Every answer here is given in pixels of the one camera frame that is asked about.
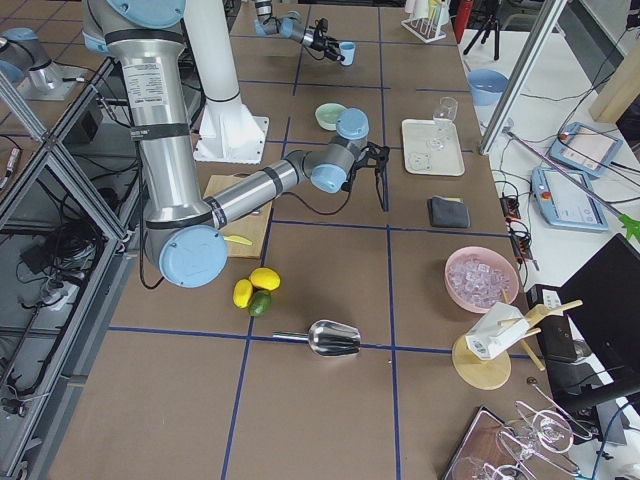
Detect light blue plastic cup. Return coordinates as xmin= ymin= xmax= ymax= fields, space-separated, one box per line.
xmin=339 ymin=41 xmax=356 ymax=66

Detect green ceramic bowl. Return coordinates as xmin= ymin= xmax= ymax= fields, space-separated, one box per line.
xmin=315 ymin=103 xmax=346 ymax=131

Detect pink bowl of ice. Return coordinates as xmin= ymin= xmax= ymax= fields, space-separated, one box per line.
xmin=444 ymin=246 xmax=520 ymax=313

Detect metal ice scoop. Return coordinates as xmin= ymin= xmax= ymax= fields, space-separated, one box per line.
xmin=272 ymin=319 xmax=361 ymax=357

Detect cream bear tray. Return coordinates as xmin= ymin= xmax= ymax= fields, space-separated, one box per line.
xmin=401 ymin=119 xmax=465 ymax=177

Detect clear wine glass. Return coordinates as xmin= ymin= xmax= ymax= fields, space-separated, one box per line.
xmin=427 ymin=96 xmax=458 ymax=151

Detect wooden cutting board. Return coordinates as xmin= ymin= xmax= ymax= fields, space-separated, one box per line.
xmin=204 ymin=175 xmax=272 ymax=259

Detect red cylinder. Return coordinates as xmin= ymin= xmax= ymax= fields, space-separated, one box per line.
xmin=453 ymin=0 xmax=474 ymax=43

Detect yellow lemon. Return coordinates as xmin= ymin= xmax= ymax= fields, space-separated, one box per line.
xmin=249 ymin=267 xmax=281 ymax=291
xmin=232 ymin=278 xmax=254 ymax=309

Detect yellow plastic knife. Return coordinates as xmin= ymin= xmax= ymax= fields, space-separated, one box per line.
xmin=224 ymin=235 xmax=253 ymax=246

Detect black tripod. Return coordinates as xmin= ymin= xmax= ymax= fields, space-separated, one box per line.
xmin=463 ymin=0 xmax=501 ymax=61

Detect green lime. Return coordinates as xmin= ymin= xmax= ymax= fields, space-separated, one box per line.
xmin=248 ymin=290 xmax=272 ymax=317

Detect near blue teach pendant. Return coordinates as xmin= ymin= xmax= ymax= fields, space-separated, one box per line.
xmin=531 ymin=167 xmax=609 ymax=232

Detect blue teach pendant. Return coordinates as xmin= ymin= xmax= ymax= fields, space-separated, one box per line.
xmin=531 ymin=167 xmax=609 ymax=232
xmin=549 ymin=122 xmax=623 ymax=178

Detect far blue teach pendant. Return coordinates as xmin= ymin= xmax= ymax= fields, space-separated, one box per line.
xmin=549 ymin=122 xmax=623 ymax=178

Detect wooden stand with carton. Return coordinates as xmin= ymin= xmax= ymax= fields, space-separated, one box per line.
xmin=452 ymin=300 xmax=583 ymax=390

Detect reacher grabber stick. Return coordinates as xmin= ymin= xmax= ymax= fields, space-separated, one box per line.
xmin=502 ymin=127 xmax=639 ymax=240

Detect black laptop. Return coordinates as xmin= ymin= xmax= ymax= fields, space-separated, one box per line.
xmin=539 ymin=234 xmax=639 ymax=413

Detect upturned wine glasses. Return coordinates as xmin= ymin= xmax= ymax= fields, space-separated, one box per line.
xmin=449 ymin=382 xmax=596 ymax=480

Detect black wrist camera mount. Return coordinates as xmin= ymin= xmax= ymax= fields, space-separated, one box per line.
xmin=354 ymin=142 xmax=390 ymax=174

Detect white wire cup rack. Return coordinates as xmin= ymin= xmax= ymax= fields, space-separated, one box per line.
xmin=401 ymin=0 xmax=449 ymax=44

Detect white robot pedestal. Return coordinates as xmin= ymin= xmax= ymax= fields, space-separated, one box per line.
xmin=184 ymin=0 xmax=269 ymax=165

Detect aluminium frame post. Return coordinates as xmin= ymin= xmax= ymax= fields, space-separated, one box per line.
xmin=479 ymin=0 xmax=568 ymax=155

